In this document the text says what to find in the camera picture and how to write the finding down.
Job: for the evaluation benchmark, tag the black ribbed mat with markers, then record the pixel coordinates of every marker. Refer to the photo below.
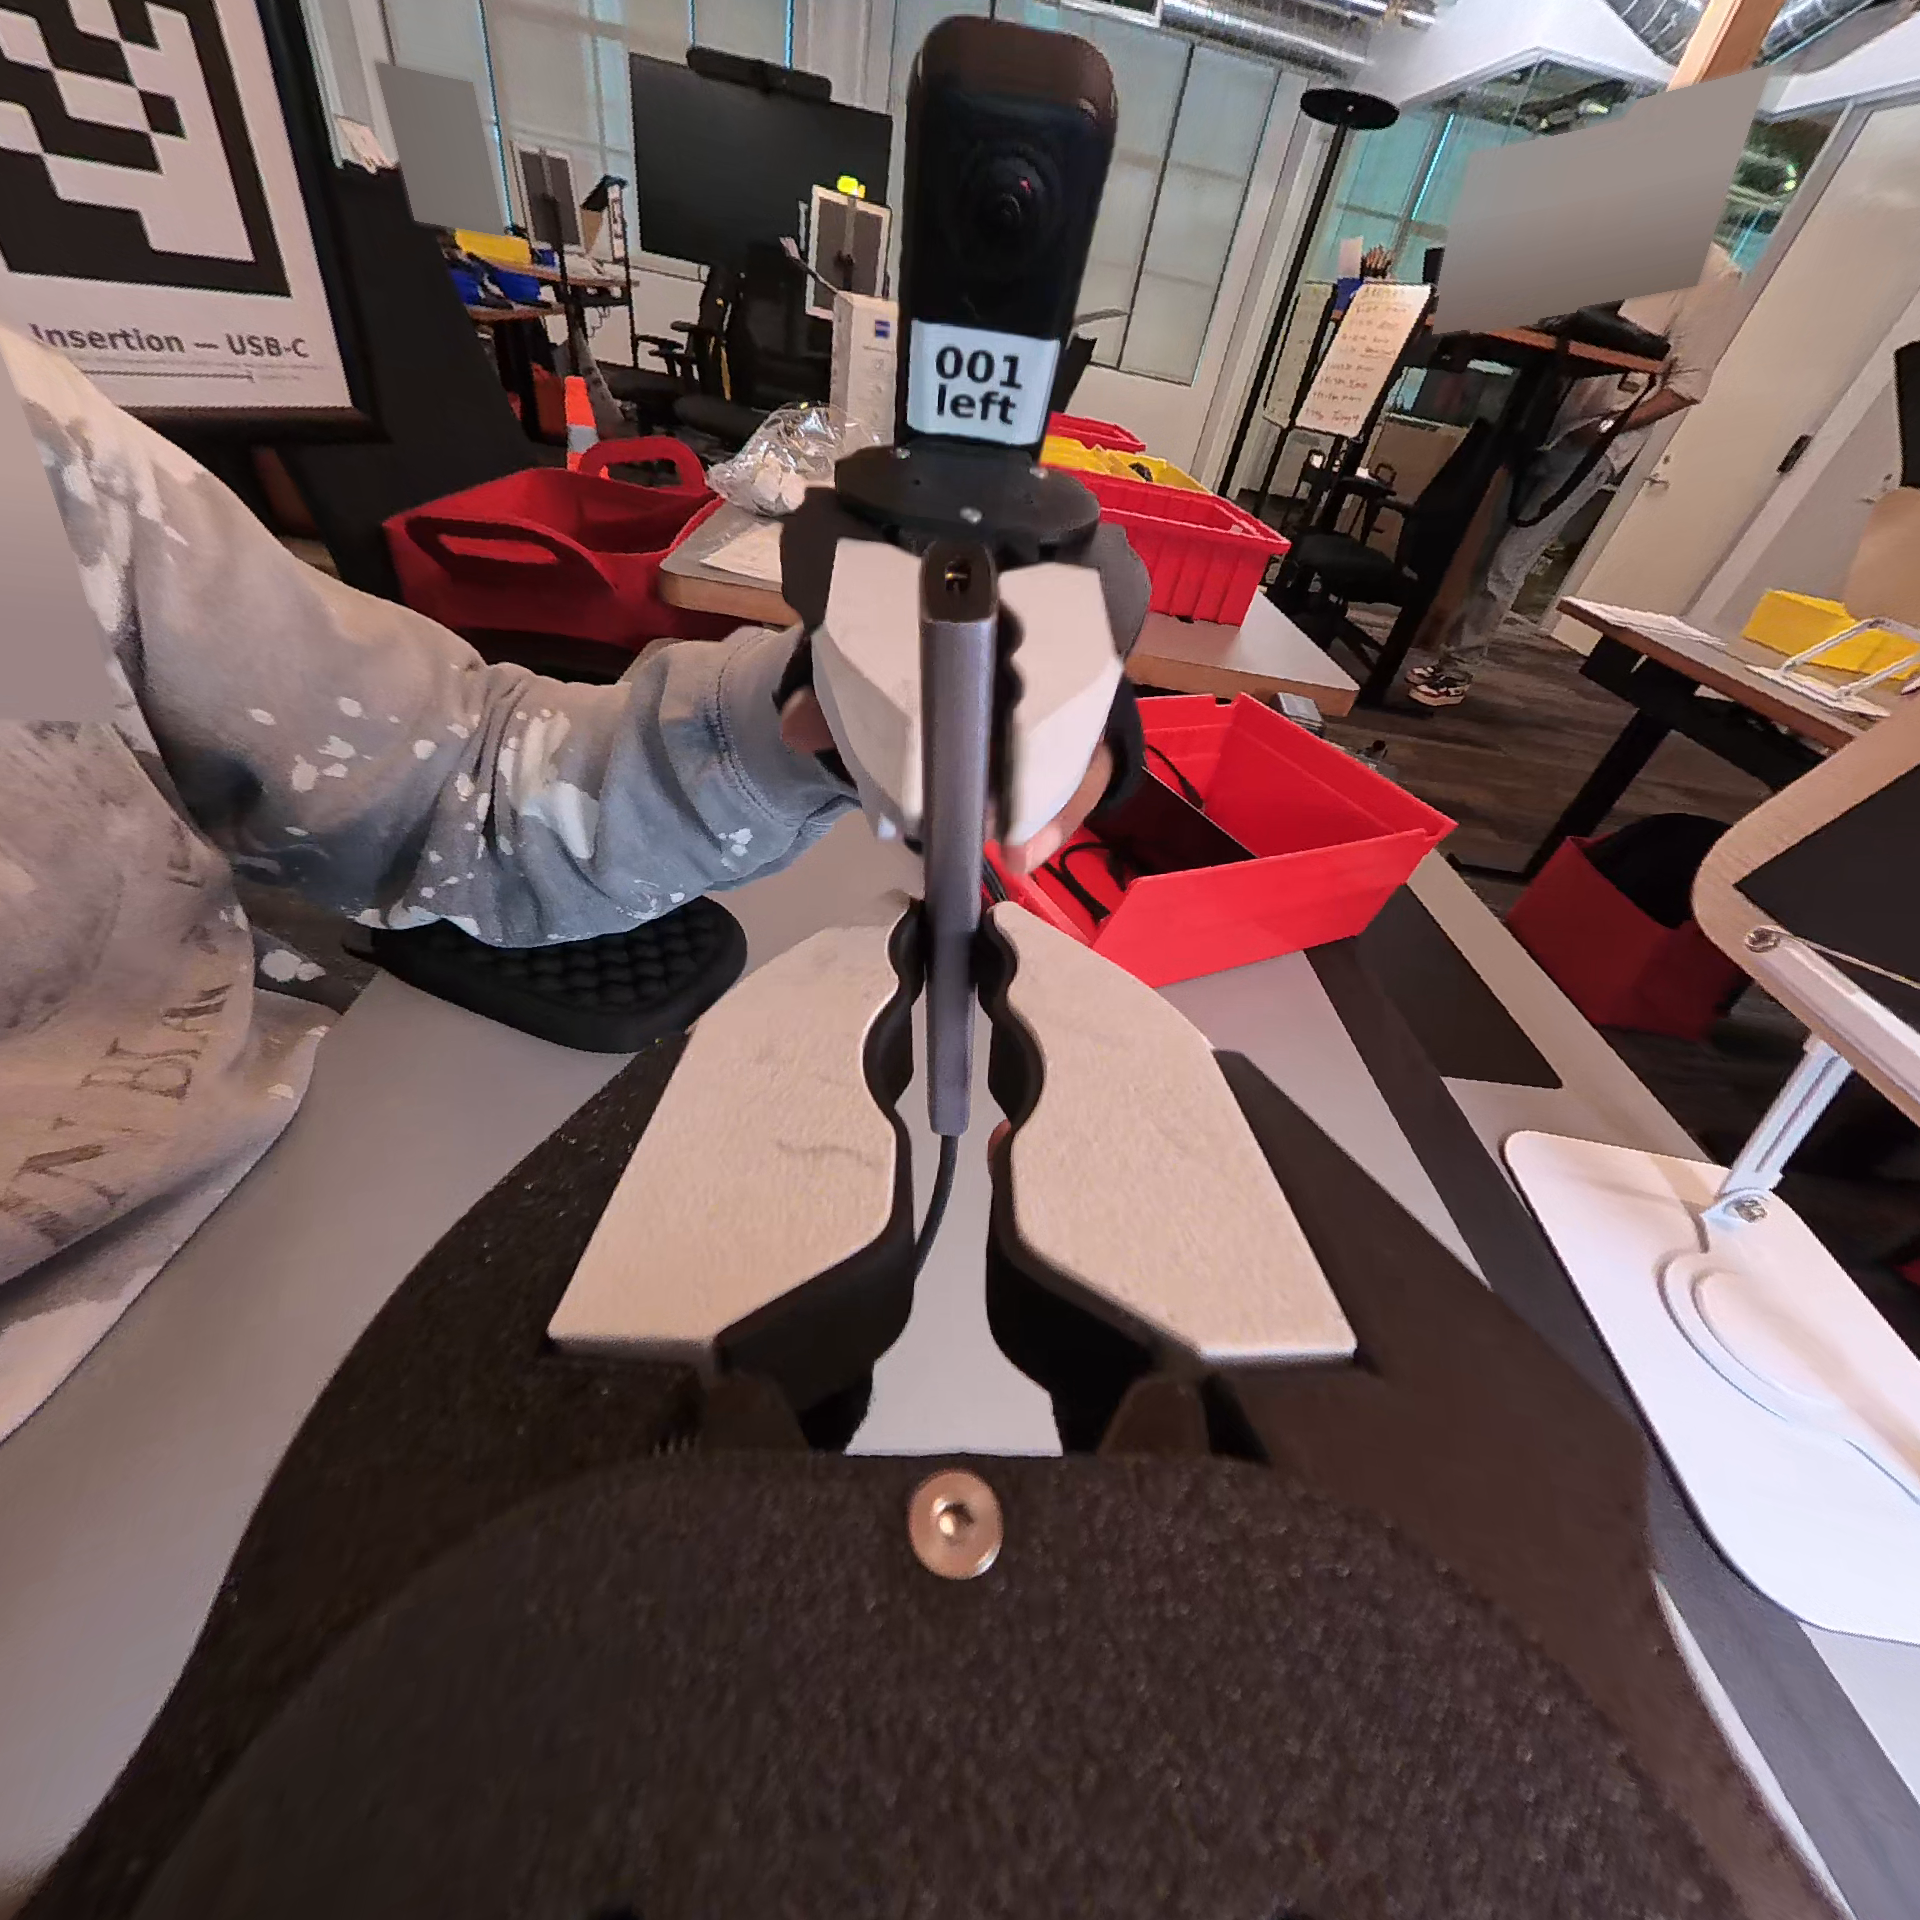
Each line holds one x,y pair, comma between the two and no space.
602,985

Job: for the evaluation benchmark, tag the red fabric bag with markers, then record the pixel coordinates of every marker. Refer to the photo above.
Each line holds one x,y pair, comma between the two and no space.
1624,944

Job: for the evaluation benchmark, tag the framed checker marker poster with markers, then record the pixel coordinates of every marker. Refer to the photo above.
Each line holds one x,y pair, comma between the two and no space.
148,198

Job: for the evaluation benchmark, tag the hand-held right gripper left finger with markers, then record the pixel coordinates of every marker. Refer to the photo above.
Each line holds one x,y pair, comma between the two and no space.
738,1154

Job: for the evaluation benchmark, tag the orange traffic cone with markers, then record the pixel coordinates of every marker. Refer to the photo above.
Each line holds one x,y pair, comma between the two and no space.
578,427

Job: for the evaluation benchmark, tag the person's left forearm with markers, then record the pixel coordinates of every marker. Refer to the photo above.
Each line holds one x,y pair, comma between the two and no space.
497,753

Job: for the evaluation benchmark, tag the person's grey spotted sweatshirt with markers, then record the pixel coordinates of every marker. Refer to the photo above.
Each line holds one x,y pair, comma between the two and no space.
90,976

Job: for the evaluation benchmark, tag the clear plastic bag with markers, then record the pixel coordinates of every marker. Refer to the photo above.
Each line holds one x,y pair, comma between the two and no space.
771,457

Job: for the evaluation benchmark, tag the white metal stand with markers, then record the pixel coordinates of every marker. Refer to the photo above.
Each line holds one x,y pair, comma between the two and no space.
1624,1246

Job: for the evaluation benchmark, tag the pale wooden chair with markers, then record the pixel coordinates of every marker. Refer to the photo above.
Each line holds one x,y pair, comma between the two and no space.
1894,558

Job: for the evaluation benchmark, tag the black floor lamp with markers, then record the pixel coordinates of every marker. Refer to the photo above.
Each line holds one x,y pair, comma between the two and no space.
1350,108

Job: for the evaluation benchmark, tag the person's left hand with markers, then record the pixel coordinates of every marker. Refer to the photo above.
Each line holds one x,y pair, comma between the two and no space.
811,727

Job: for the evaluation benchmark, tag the black tablet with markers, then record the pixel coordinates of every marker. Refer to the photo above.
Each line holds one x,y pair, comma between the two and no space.
1189,830

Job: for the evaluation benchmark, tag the red plastic bin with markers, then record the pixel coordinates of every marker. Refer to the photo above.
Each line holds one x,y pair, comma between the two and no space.
1274,900

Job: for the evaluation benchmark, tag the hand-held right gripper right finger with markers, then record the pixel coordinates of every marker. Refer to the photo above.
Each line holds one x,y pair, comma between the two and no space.
1157,1172

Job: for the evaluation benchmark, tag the grey metal usb hub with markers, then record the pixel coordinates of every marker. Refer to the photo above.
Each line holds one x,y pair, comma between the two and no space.
955,841

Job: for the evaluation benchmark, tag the yellow plastic bin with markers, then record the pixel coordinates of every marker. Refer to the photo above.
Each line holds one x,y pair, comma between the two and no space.
1110,461

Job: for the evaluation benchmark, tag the yellow box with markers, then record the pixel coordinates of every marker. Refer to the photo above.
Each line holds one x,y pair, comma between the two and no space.
1801,623

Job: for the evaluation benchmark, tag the black office chair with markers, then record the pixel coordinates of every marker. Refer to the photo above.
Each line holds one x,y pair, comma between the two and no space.
751,321
1350,568

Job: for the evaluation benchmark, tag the small grey device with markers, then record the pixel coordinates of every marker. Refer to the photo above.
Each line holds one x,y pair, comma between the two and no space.
1298,707

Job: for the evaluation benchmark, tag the row of red bins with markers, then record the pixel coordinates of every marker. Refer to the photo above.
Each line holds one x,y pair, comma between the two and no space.
1201,548

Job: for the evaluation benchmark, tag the clear acrylic holder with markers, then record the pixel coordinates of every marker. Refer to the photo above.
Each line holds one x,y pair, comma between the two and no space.
1861,668

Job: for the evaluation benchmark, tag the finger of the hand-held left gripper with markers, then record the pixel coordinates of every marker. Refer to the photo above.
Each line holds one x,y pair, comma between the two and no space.
1063,692
872,676

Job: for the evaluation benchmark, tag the black wall screen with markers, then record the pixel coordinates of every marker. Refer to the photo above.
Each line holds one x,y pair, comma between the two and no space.
751,167

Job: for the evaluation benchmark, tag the white tablet on stand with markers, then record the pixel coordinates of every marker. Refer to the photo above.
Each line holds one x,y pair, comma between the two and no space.
847,250

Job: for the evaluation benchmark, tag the white flip chart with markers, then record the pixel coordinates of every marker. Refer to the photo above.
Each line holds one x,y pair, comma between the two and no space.
1369,359

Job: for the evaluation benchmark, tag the white carton box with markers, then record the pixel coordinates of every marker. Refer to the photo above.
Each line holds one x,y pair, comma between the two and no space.
870,375

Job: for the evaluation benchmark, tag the wooden desk with black legs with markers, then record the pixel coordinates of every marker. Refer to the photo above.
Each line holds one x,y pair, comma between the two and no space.
1684,643

